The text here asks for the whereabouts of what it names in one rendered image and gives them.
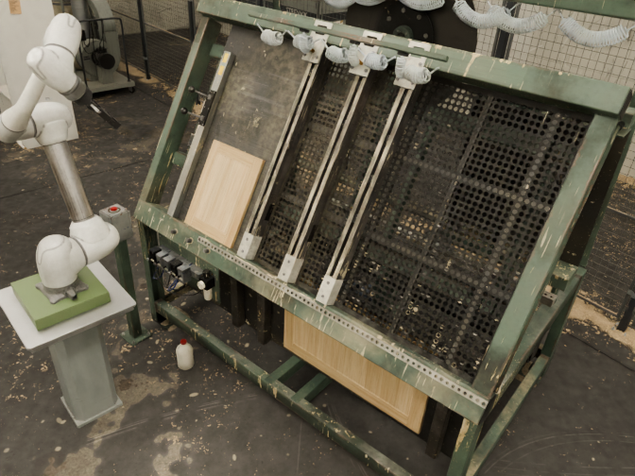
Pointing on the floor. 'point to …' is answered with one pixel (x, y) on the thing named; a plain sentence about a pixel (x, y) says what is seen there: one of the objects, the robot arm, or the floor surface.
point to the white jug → (184, 355)
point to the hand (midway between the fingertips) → (112, 121)
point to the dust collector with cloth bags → (98, 79)
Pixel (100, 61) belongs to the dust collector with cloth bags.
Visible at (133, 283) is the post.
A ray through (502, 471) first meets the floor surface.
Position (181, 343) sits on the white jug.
